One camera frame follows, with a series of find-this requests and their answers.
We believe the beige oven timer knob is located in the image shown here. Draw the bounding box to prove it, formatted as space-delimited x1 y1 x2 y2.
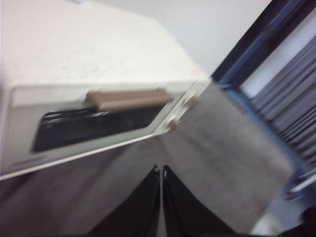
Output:
167 118 183 131

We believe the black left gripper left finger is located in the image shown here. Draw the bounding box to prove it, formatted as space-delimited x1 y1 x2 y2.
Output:
87 164 160 237

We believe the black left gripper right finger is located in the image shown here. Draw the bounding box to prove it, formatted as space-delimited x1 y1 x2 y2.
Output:
161 164 235 237

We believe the dark blue metal frame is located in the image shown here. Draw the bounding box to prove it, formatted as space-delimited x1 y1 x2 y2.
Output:
212 0 316 203

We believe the glass oven door beige handle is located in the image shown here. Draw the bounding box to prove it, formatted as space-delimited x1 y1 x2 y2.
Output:
0 83 196 181

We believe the beige oven temperature knob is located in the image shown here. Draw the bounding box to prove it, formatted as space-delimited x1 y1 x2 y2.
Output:
184 93 199 109

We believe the white Toshiba toaster oven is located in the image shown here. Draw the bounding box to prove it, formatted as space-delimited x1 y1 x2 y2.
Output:
0 0 212 181

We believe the grey slatted blind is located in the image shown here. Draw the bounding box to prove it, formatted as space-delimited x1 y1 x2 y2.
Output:
248 37 316 165

